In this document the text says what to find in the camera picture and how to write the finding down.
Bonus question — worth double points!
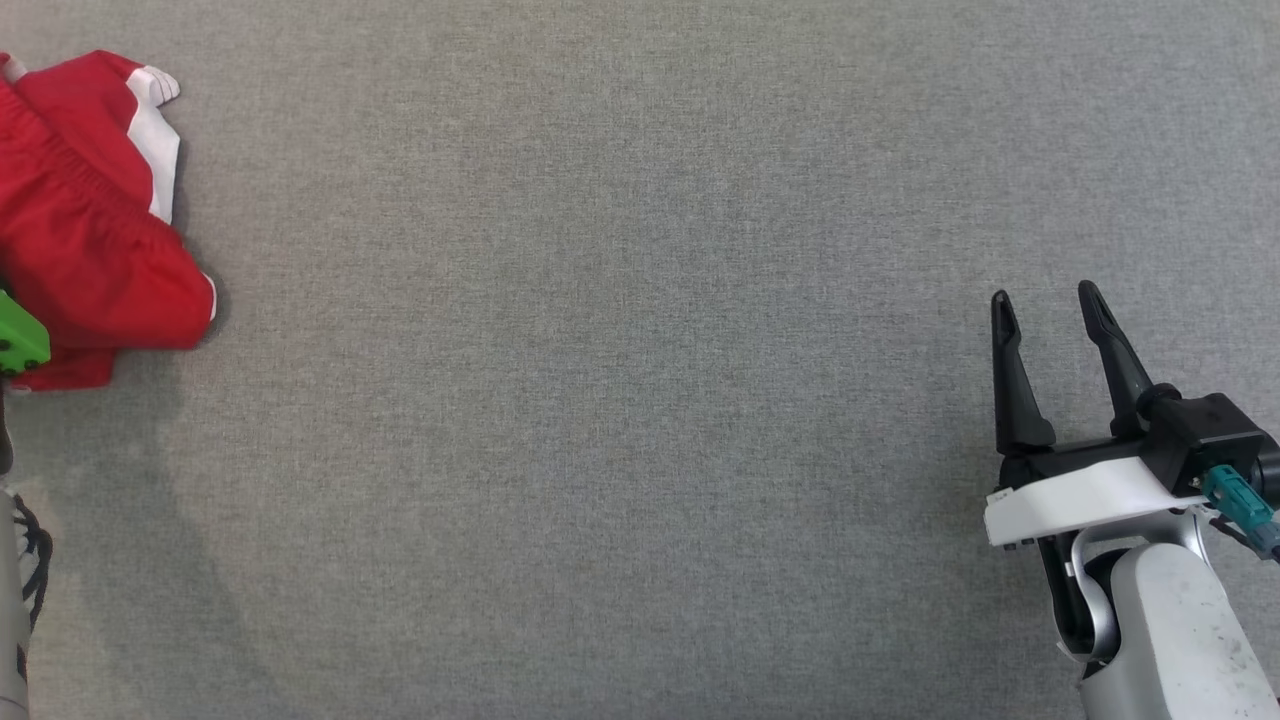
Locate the red white-striped shorts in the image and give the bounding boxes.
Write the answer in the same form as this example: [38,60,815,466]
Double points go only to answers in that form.
[0,50,218,392]

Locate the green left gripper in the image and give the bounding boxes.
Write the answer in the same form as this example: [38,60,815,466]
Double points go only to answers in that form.
[0,290,52,378]

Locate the right arm teal-plug cable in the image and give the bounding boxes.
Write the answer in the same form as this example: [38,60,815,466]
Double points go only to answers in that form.
[1198,464,1280,563]

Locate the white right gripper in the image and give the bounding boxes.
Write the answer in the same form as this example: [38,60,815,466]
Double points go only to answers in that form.
[985,280,1211,549]

